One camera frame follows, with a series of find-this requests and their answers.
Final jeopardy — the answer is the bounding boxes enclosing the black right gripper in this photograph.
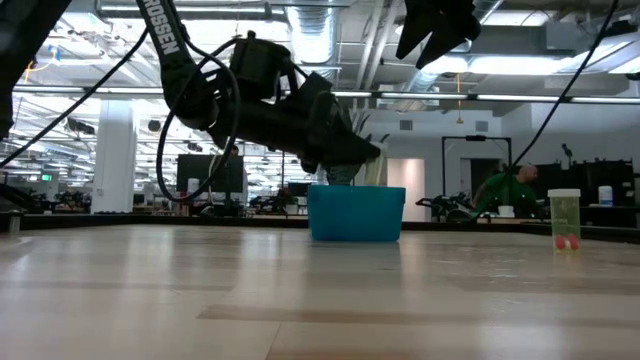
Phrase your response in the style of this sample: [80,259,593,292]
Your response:
[396,0,482,70]

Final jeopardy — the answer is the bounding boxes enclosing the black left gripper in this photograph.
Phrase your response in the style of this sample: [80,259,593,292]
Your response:
[207,72,382,174]

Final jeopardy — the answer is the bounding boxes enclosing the yellow pill bottle white lid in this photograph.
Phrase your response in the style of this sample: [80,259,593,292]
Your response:
[363,142,390,187]

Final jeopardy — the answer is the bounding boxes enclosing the blue plastic basket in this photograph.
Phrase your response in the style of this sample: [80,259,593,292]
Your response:
[307,184,407,244]

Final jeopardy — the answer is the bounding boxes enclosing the green pill bottle red pills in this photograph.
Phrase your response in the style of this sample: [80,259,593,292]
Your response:
[547,188,582,252]

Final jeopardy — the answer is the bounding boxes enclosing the green potted plant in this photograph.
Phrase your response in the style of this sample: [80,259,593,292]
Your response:
[323,107,392,187]

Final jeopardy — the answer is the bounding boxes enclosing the long ceiling light bar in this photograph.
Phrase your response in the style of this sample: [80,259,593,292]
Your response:
[12,84,640,105]

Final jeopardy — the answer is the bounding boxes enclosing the black office chair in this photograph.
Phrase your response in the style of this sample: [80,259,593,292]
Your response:
[414,192,474,223]

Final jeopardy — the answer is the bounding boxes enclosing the black computer monitor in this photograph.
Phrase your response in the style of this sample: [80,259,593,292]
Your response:
[176,153,245,194]

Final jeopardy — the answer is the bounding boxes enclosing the person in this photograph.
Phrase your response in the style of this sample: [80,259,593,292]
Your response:
[472,164,542,219]

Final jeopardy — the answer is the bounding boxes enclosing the black cabinet row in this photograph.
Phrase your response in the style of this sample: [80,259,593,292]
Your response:
[537,158,637,221]

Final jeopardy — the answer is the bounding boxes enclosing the white square column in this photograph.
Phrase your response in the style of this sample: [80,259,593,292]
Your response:
[91,99,140,215]

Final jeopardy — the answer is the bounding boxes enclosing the black metal frame stand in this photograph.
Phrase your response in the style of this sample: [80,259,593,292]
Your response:
[441,134,513,221]

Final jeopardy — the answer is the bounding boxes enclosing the round silver air duct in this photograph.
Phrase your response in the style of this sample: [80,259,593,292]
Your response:
[286,0,342,81]

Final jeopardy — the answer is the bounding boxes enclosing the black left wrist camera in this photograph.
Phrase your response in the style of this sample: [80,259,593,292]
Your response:
[229,30,294,99]

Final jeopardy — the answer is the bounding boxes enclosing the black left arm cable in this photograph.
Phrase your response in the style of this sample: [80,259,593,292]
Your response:
[155,37,243,204]

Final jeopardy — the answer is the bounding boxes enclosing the black table edge rail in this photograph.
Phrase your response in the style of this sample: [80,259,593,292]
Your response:
[0,212,640,246]

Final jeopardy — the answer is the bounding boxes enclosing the thin black cable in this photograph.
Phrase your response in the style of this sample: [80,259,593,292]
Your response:
[0,27,151,169]

